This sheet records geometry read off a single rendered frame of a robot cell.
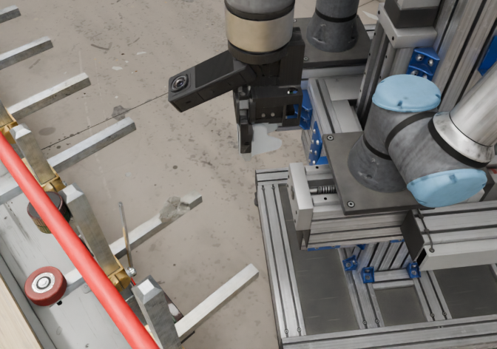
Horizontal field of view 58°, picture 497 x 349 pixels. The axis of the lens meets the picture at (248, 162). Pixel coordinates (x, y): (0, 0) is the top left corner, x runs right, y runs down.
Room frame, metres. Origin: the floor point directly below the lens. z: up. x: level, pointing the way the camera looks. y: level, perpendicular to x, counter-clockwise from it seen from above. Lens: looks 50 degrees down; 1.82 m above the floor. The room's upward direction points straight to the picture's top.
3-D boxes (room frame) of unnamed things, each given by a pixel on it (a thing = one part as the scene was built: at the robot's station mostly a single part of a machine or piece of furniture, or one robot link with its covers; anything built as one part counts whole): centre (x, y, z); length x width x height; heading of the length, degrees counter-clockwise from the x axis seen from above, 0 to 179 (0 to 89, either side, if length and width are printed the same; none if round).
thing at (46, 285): (0.42, 0.44, 0.85); 0.08 x 0.08 x 0.11
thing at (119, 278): (0.49, 0.34, 0.85); 0.13 x 0.06 x 0.05; 42
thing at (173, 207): (0.64, 0.19, 0.87); 0.09 x 0.07 x 0.02; 132
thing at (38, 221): (0.45, 0.36, 1.16); 0.06 x 0.06 x 0.02
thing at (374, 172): (0.64, -0.30, 1.09); 0.15 x 0.15 x 0.10
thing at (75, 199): (0.48, 0.32, 0.93); 0.03 x 0.03 x 0.48; 42
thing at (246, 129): (0.41, 0.00, 1.40); 0.05 x 0.02 x 0.09; 6
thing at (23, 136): (0.67, 0.49, 0.89); 0.03 x 0.03 x 0.48; 42
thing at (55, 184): (0.68, 0.50, 0.95); 0.13 x 0.06 x 0.05; 42
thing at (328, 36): (1.13, -0.24, 1.09); 0.15 x 0.15 x 0.10
